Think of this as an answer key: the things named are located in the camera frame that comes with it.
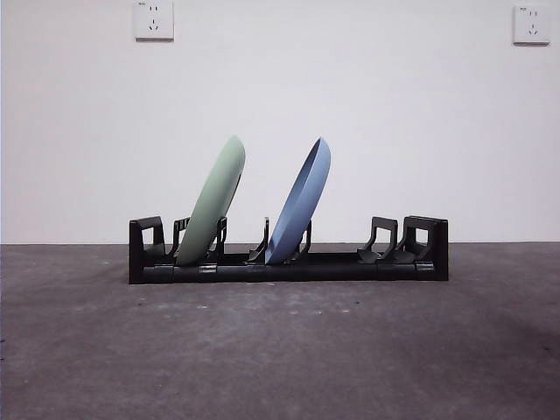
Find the blue round plate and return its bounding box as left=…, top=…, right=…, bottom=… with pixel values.
left=264, top=136, right=333, bottom=265

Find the white wall socket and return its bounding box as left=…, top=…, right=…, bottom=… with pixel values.
left=512, top=4, right=551, bottom=46
left=134, top=0, right=175, bottom=43

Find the black plastic plate rack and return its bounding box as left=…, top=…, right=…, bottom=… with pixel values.
left=128, top=214, right=450, bottom=284

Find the green round plate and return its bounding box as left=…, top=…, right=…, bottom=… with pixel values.
left=174, top=134, right=246, bottom=267

